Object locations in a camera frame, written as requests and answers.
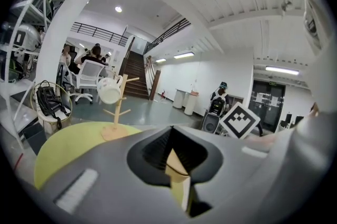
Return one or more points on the brown staircase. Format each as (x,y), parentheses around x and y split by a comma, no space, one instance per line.
(135,73)

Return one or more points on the white mug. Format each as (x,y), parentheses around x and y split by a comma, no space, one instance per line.
(109,92)

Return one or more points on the person's right forearm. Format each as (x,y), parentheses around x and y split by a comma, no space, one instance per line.
(260,142)

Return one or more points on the person's white shirt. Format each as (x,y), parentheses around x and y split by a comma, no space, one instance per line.
(316,81)

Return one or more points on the white metal shelving rack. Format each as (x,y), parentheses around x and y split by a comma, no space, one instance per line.
(15,46)

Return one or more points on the dark double doors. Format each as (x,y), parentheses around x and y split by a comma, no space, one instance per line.
(266,107)

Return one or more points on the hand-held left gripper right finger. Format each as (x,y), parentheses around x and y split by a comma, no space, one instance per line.
(237,173)

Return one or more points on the orange tray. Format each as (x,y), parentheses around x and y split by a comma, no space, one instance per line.
(194,93)

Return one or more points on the black box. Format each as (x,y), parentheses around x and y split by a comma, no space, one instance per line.
(34,137)

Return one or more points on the white curved counter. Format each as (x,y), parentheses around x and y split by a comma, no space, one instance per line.
(181,99)

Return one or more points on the grey wheeled bin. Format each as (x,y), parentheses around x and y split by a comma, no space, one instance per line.
(210,124)

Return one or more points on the round ceiling light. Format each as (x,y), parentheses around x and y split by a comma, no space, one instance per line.
(118,9)

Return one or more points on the black backpack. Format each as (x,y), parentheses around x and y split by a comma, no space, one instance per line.
(48,102)

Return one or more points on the white office chair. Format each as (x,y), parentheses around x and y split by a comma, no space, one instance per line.
(90,71)

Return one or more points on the round table with green tablecloth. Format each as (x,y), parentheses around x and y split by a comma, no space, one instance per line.
(65,146)

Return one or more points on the ceiling light bar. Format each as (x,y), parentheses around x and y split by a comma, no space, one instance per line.
(160,60)
(281,70)
(183,55)

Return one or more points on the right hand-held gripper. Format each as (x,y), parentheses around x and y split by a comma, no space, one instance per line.
(239,120)

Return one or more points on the group of grey shelf devices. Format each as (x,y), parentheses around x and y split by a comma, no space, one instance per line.
(26,36)

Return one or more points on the red fire extinguisher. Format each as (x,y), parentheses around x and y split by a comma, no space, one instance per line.
(163,94)

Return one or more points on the wooden mug tree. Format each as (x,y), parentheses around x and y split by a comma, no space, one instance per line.
(114,133)

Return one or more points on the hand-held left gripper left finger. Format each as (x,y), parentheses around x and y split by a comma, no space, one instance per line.
(105,178)

